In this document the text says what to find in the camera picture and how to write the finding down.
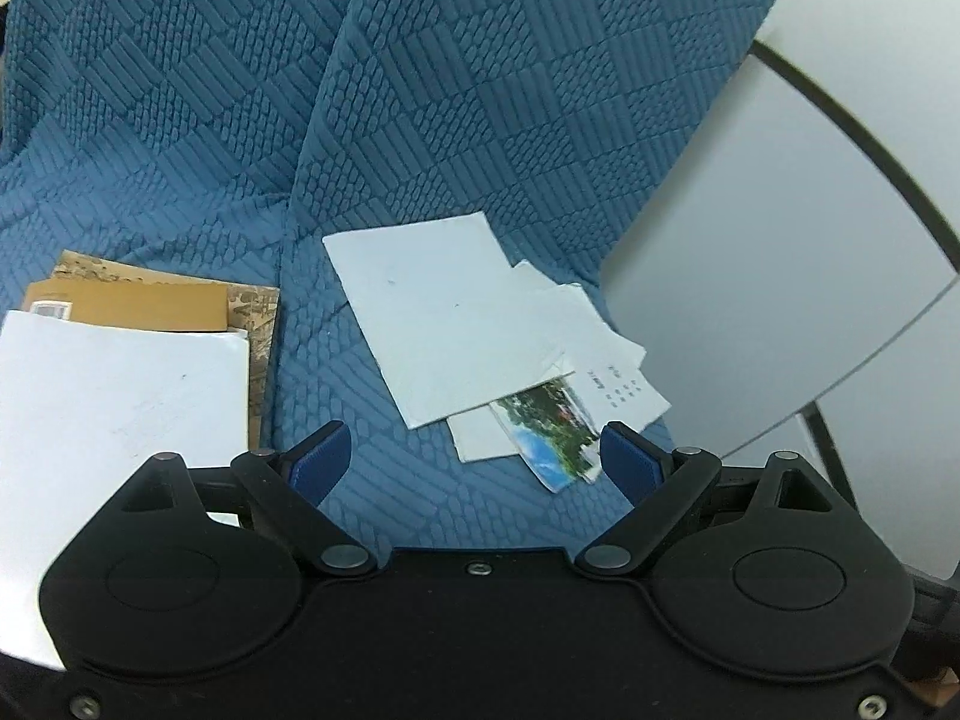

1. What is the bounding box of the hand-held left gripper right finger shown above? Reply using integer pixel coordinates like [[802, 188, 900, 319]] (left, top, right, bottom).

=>
[[574, 421, 841, 580]]

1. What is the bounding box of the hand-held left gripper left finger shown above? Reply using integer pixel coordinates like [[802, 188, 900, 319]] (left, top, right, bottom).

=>
[[120, 420, 380, 580]]

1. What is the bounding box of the printed white paper sheet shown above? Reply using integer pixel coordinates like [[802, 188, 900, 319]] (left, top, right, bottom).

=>
[[566, 345, 674, 425]]

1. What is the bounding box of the landscape photo card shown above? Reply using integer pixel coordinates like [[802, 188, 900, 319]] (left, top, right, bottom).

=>
[[489, 379, 603, 494]]

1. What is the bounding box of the brown patterned cover book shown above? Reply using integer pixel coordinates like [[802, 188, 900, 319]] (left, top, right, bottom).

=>
[[51, 250, 281, 458]]

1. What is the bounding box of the large white paper sheet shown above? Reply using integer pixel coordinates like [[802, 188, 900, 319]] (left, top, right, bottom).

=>
[[322, 212, 577, 430]]

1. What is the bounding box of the purple and ochre book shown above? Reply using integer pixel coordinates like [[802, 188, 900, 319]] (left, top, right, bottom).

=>
[[25, 279, 230, 333]]

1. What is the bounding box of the white wardrobe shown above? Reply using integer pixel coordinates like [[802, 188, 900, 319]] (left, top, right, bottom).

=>
[[596, 0, 960, 582]]

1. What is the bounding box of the blue textured sofa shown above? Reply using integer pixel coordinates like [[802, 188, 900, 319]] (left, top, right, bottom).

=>
[[0, 0, 803, 550]]

